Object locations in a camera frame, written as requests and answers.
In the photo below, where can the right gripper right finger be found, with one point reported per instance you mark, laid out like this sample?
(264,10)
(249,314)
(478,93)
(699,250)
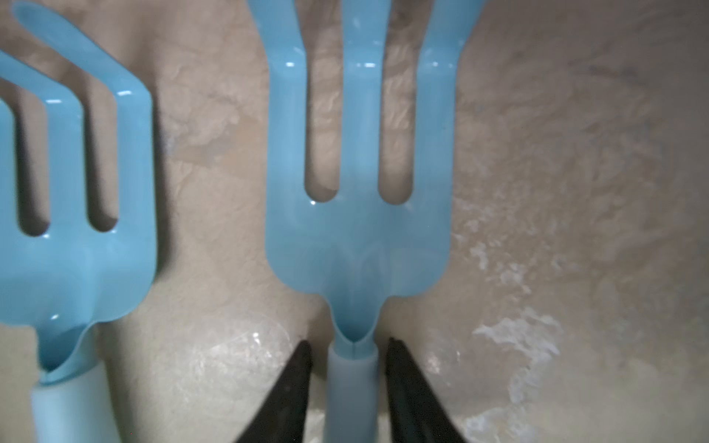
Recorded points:
(416,415)

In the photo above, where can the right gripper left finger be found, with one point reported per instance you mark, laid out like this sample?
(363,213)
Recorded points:
(282,416)

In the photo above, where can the light blue fork white handle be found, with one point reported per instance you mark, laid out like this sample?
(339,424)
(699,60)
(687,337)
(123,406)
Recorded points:
(356,250)

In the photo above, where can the light blue rake white handle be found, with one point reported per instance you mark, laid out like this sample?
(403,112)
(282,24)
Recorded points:
(72,277)

